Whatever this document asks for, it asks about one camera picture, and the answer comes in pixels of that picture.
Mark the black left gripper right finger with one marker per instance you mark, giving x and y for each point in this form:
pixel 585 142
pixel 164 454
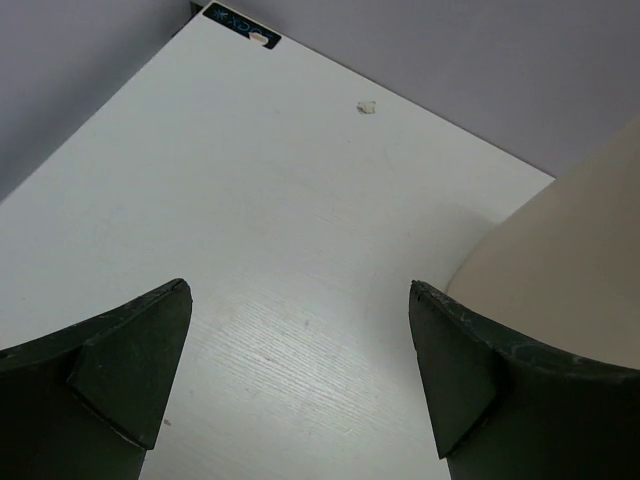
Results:
pixel 505 406

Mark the beige plastic bin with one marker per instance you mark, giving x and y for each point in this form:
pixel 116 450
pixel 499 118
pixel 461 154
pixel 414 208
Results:
pixel 564 268

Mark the small white scrap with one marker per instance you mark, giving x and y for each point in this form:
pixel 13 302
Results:
pixel 366 107

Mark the black logo sticker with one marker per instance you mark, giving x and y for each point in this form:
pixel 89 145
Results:
pixel 242 25

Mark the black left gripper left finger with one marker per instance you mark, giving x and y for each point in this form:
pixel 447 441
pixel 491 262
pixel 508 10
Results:
pixel 88 401

